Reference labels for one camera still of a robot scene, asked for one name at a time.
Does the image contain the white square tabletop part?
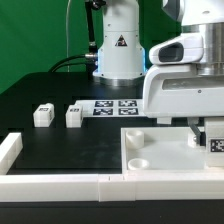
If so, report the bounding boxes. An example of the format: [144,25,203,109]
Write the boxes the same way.
[120,126,224,174]

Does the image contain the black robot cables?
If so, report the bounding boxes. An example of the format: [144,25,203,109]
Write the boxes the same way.
[48,0,107,73]

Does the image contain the white U-shaped fence wall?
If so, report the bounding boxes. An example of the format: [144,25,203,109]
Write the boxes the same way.
[0,133,224,202]

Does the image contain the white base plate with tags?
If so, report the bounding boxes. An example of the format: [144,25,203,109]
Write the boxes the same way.
[76,99,144,117]

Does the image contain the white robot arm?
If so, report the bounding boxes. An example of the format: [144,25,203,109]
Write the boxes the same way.
[93,0,224,147]

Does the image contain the white thin cable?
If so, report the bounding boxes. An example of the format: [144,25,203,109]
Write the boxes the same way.
[65,0,73,73]

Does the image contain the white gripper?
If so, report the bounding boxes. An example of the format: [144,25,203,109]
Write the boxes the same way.
[143,33,224,146]

